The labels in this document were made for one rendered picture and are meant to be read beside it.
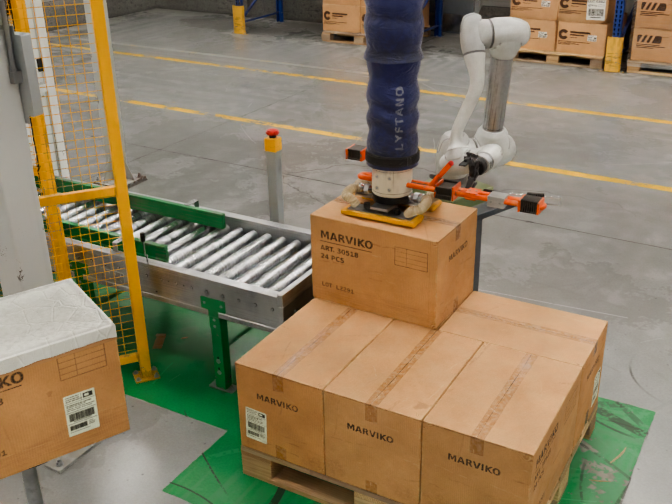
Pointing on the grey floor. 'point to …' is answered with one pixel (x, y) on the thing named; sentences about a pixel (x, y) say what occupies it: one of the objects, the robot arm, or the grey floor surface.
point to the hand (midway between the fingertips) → (462, 180)
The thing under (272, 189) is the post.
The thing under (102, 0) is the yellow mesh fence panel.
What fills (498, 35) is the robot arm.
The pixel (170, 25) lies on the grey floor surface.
